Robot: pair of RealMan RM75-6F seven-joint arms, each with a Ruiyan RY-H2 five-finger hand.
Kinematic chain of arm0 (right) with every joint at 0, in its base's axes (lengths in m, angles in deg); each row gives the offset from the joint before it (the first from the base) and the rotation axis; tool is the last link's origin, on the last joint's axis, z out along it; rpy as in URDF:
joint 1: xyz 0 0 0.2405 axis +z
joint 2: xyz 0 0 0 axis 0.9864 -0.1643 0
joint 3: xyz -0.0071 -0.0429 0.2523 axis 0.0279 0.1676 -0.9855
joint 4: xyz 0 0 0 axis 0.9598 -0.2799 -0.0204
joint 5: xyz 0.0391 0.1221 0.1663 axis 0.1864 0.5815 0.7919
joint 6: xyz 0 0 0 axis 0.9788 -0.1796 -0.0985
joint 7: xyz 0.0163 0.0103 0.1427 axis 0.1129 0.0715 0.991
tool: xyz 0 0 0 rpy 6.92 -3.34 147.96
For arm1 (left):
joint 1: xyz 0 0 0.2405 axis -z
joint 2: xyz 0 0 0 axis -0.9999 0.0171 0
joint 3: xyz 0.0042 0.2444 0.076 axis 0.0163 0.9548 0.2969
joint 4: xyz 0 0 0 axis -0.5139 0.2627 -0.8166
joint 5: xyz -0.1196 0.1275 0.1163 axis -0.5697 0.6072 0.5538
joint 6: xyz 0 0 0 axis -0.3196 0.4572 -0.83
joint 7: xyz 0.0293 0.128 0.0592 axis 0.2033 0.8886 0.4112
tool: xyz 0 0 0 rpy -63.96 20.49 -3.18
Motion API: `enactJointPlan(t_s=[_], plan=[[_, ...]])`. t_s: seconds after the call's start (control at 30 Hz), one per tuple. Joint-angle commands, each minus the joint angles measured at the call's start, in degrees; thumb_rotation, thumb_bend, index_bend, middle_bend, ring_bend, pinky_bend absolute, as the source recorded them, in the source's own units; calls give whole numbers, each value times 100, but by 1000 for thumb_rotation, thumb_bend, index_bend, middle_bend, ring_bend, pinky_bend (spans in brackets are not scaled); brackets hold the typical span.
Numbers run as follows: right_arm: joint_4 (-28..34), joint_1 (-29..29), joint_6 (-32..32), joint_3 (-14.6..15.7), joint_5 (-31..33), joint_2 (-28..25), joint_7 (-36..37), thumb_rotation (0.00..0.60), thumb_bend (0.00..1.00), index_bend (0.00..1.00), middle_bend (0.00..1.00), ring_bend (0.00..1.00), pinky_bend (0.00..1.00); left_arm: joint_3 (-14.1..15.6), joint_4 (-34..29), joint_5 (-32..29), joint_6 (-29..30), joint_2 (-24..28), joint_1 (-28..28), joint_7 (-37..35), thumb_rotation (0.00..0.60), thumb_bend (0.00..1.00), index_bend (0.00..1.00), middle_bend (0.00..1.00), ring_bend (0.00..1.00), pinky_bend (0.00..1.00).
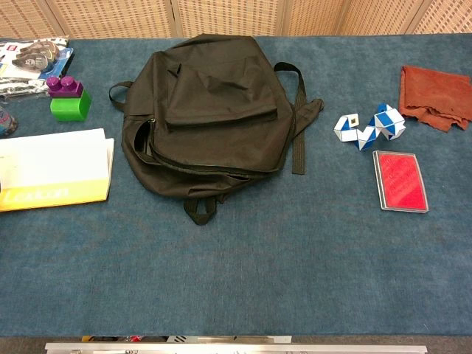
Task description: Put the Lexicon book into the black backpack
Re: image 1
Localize black backpack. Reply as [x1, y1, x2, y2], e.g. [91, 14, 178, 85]
[108, 33, 325, 226]

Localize green toy block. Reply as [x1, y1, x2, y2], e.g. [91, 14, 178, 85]
[49, 88, 93, 122]

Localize silver foil package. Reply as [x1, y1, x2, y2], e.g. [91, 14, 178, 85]
[0, 75, 53, 100]

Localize purple toy brick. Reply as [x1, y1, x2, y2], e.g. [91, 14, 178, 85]
[46, 75, 85, 99]

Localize rust brown cloth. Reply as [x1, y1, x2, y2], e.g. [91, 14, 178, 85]
[398, 65, 472, 133]

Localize white and yellow book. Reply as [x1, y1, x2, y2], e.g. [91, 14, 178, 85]
[0, 128, 116, 213]

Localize wicker folding screen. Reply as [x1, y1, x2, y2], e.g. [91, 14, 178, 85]
[0, 0, 472, 39]

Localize blue white snake puzzle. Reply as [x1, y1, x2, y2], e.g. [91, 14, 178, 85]
[333, 103, 407, 152]

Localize aluminium profile rail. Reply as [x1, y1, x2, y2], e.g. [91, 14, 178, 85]
[44, 341, 428, 354]

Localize red card case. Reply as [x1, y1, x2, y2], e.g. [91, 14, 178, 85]
[372, 150, 430, 214]

